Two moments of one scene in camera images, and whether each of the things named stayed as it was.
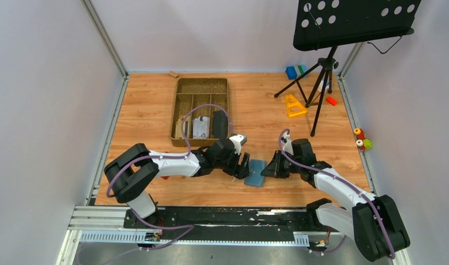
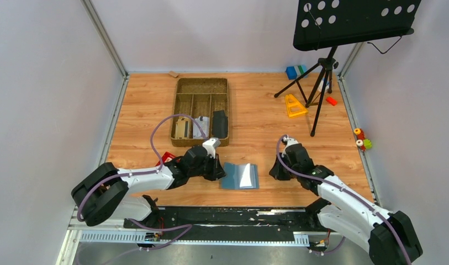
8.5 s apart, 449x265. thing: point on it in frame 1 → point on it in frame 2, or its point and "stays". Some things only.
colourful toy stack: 363,143 stays
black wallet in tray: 220,124 stays
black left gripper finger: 244,170 → 220,172
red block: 331,101 stays
